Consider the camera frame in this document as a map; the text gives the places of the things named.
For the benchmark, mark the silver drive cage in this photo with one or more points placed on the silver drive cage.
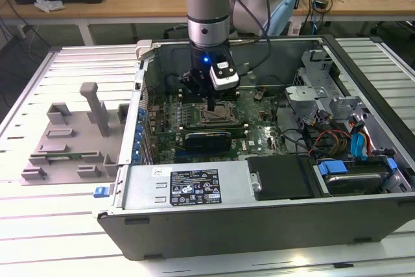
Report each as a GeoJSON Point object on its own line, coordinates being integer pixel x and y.
{"type": "Point", "coordinates": [308, 92]}

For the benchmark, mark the coin battery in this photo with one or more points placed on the coin battery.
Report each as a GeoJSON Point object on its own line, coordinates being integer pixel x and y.
{"type": "Point", "coordinates": [258, 96]}

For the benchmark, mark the blue expansion slot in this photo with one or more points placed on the blue expansion slot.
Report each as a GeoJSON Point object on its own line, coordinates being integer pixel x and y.
{"type": "Point", "coordinates": [186, 153]}

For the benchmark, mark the grey parts rack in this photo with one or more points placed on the grey parts rack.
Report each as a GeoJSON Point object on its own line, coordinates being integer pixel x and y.
{"type": "Point", "coordinates": [81, 147]}

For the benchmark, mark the wooden desk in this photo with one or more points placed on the wooden desk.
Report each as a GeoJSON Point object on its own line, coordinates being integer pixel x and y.
{"type": "Point", "coordinates": [356, 4]}
{"type": "Point", "coordinates": [97, 4]}

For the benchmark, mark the beige case latch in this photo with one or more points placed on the beige case latch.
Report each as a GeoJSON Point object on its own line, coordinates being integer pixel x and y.
{"type": "Point", "coordinates": [144, 50]}

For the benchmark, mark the hard disk blue carrier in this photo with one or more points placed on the hard disk blue carrier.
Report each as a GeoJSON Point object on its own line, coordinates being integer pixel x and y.
{"type": "Point", "coordinates": [353, 183]}

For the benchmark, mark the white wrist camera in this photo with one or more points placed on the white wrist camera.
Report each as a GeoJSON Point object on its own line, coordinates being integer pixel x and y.
{"type": "Point", "coordinates": [227, 80]}

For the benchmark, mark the crumpled white paper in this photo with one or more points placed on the crumpled white paper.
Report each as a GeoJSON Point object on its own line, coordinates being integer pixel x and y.
{"type": "Point", "coordinates": [48, 4]}

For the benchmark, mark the green motherboard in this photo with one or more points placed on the green motherboard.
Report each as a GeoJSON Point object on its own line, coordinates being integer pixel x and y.
{"type": "Point", "coordinates": [259, 131]}

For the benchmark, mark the black graphics card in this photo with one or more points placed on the black graphics card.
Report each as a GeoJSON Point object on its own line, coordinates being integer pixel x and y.
{"type": "Point", "coordinates": [207, 144]}

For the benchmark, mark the RAM slot white latches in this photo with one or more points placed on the RAM slot white latches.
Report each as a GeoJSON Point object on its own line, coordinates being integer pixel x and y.
{"type": "Point", "coordinates": [239, 133]}

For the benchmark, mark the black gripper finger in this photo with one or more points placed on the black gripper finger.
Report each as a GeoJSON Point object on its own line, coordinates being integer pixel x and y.
{"type": "Point", "coordinates": [211, 103]}

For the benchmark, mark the black PC case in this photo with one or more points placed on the black PC case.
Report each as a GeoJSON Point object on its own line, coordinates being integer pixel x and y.
{"type": "Point", "coordinates": [227, 231]}

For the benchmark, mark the CPU socket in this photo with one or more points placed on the CPU socket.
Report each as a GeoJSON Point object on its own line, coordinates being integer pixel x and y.
{"type": "Point", "coordinates": [205, 120]}

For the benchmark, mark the silver chipset heatsink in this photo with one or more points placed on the silver chipset heatsink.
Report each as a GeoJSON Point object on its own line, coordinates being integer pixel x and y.
{"type": "Point", "coordinates": [270, 137]}

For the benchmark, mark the small black adapter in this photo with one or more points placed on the small black adapter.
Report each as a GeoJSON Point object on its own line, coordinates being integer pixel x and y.
{"type": "Point", "coordinates": [321, 4]}

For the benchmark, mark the blue case latch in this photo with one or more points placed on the blue case latch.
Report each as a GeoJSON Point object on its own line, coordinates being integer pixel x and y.
{"type": "Point", "coordinates": [100, 191]}

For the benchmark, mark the blue card clip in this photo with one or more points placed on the blue card clip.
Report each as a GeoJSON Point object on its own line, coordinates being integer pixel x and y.
{"type": "Point", "coordinates": [141, 115]}
{"type": "Point", "coordinates": [139, 131]}
{"type": "Point", "coordinates": [135, 153]}

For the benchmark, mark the silver power supply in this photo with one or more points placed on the silver power supply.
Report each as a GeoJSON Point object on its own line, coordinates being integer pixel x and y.
{"type": "Point", "coordinates": [142, 186]}

